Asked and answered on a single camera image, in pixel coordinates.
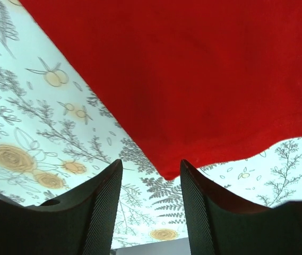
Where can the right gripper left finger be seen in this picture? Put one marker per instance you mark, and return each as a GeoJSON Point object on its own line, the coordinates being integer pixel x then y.
{"type": "Point", "coordinates": [80, 221]}

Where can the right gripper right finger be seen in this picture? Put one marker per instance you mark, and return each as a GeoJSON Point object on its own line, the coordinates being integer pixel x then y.
{"type": "Point", "coordinates": [221, 222]}

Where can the red t shirt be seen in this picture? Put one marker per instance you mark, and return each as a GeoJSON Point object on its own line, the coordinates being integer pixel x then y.
{"type": "Point", "coordinates": [206, 81]}

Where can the floral table cloth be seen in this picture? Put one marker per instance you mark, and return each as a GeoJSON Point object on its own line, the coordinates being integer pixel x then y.
{"type": "Point", "coordinates": [55, 134]}

